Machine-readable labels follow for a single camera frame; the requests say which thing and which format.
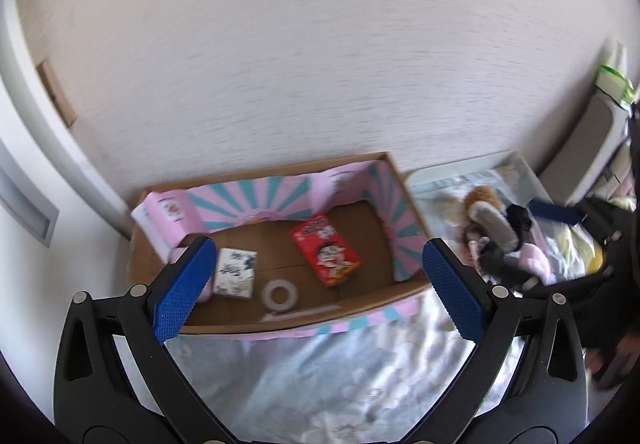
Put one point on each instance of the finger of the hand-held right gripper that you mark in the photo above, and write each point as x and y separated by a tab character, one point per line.
565	286
555	212

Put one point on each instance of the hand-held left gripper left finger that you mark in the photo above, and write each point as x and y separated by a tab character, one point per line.
185	289

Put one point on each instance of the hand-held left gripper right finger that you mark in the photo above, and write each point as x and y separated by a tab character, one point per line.
452	294

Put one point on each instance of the black sock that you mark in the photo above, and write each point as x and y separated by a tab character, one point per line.
520	219

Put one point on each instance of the pink sock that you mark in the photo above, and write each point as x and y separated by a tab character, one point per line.
535	261

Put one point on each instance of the cardboard box with pink lining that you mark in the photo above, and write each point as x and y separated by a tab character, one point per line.
300	269

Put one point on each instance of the yellow green floral blanket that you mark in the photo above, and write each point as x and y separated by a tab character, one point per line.
585	244

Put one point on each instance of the white patterned small box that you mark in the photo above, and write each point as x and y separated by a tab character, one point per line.
235	271

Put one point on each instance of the brown and white plush item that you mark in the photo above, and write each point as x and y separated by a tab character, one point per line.
485	204

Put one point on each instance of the pink carton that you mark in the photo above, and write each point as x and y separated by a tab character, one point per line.
160	219

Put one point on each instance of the grey cushion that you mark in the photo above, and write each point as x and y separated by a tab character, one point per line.
590	144

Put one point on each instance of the white tape roll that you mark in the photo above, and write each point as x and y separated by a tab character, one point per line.
272	301

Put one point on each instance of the red snack box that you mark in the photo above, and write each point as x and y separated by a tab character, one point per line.
327	249

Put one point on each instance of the green and white bag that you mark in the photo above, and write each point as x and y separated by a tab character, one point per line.
612	79

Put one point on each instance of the floral light blue bedsheet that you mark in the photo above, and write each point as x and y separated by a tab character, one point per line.
320	374

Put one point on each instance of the cardboard piece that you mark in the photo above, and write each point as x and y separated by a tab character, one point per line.
55	89

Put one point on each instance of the white door frame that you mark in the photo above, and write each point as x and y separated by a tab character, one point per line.
20	124

